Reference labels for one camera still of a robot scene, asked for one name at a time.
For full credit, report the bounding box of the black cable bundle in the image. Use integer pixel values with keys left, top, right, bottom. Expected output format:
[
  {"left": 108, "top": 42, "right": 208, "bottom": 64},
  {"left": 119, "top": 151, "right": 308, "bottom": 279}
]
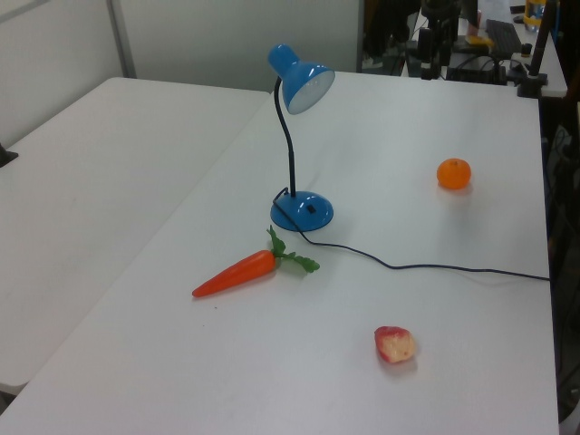
[{"left": 447, "top": 53, "right": 508, "bottom": 86}]

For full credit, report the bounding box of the black lamp power cable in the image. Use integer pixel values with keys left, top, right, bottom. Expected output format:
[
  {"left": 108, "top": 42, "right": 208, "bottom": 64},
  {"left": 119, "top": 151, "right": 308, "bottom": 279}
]
[{"left": 271, "top": 186, "right": 552, "bottom": 283}]

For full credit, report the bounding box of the black tripod stand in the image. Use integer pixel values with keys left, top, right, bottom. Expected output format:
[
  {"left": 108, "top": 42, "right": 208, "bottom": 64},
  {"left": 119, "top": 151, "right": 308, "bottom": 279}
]
[{"left": 416, "top": 0, "right": 459, "bottom": 82}]

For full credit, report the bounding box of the orange mandarin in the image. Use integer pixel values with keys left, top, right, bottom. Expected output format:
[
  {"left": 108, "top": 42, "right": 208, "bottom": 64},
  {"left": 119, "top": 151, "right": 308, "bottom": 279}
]
[{"left": 436, "top": 157, "right": 472, "bottom": 190}]

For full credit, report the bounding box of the black keyboard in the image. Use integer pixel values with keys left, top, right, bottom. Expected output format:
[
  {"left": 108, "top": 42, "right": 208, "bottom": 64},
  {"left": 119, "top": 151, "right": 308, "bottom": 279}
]
[{"left": 485, "top": 18, "right": 523, "bottom": 52}]

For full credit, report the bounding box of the red strawberry toy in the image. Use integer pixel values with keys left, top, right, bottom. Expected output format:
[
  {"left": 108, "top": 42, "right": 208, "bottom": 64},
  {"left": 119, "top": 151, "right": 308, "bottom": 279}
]
[{"left": 373, "top": 324, "right": 417, "bottom": 364}]

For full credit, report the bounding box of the orange toy carrot with leaves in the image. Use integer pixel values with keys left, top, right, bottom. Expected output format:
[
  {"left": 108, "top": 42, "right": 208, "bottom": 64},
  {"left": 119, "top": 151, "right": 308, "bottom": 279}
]
[{"left": 191, "top": 225, "right": 321, "bottom": 299}]

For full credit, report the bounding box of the white adjacent table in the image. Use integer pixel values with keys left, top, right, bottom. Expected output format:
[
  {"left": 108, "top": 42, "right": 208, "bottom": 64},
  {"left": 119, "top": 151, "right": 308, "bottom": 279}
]
[{"left": 0, "top": 75, "right": 273, "bottom": 395}]

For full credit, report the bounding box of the black camera pole with clamp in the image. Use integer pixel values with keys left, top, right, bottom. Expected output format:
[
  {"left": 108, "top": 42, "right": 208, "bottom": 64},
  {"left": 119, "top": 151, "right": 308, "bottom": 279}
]
[{"left": 517, "top": 0, "right": 561, "bottom": 99}]

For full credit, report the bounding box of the yellow and blue container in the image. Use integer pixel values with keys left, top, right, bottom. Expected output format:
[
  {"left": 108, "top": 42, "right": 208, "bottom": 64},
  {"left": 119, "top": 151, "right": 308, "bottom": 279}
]
[{"left": 524, "top": 0, "right": 546, "bottom": 24}]

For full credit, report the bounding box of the blue desk lamp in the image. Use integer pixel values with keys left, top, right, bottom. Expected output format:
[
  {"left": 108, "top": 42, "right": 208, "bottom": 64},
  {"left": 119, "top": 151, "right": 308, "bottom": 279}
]
[{"left": 266, "top": 43, "right": 336, "bottom": 233}]

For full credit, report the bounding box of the white background desk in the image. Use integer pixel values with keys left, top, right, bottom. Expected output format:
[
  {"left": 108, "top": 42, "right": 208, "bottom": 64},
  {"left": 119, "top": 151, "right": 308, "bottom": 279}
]
[{"left": 452, "top": 0, "right": 569, "bottom": 97}]

